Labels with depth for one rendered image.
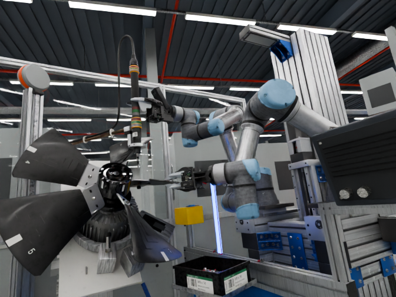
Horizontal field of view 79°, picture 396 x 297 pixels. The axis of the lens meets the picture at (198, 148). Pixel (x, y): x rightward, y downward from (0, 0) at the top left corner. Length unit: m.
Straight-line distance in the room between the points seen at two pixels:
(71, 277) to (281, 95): 0.94
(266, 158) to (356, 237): 3.80
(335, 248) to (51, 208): 0.79
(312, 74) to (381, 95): 3.14
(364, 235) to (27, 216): 1.13
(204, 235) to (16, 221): 1.36
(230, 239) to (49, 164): 1.46
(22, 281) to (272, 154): 4.24
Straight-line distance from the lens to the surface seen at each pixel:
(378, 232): 1.23
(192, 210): 1.31
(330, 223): 0.74
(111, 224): 0.98
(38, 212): 0.83
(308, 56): 1.59
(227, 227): 2.04
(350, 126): 0.64
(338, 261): 0.76
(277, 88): 0.91
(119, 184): 0.88
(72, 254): 1.04
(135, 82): 1.10
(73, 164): 1.01
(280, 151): 4.99
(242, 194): 0.79
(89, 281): 0.99
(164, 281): 1.83
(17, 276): 1.51
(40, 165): 1.06
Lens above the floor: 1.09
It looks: 13 degrees up
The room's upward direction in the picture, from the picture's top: 6 degrees counter-clockwise
